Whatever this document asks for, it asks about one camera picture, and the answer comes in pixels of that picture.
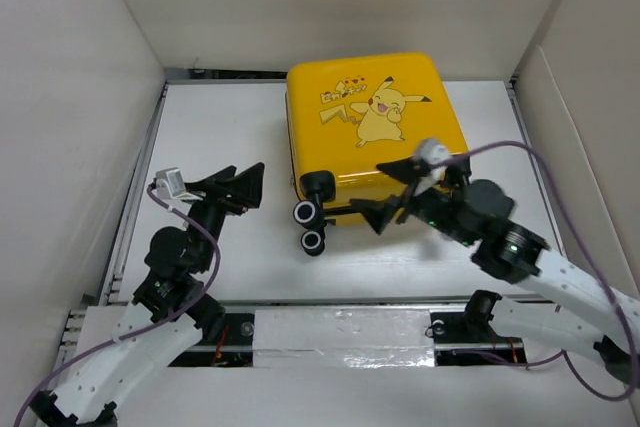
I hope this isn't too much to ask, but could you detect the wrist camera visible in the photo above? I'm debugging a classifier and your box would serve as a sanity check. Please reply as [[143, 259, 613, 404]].
[[412, 138, 451, 197], [154, 167, 187, 200]]

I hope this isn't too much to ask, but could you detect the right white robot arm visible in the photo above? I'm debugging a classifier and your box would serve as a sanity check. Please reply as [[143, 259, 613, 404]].
[[294, 153, 639, 389]]

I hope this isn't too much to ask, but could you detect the white foam cover panel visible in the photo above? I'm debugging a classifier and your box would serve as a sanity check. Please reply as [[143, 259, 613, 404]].
[[252, 306, 435, 369]]

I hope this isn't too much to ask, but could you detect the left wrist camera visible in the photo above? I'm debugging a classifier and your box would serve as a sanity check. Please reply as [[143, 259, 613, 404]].
[[154, 167, 187, 200]]

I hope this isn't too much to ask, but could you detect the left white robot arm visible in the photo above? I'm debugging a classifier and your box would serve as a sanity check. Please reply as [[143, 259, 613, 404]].
[[26, 162, 265, 426]]

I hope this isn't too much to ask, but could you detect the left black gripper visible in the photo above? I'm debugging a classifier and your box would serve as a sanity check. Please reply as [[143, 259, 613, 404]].
[[180, 161, 264, 270]]

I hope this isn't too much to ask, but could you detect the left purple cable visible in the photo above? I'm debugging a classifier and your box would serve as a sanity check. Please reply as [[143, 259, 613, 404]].
[[12, 184, 222, 427]]

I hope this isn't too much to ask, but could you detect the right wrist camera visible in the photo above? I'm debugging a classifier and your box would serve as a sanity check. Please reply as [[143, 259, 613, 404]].
[[412, 138, 451, 197]]

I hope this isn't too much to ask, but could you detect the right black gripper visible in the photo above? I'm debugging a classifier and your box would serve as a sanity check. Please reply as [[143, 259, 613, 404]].
[[349, 155, 476, 247]]

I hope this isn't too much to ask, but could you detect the yellow cartoon suitcase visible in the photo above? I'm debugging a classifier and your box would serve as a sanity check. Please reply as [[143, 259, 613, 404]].
[[285, 52, 467, 256]]

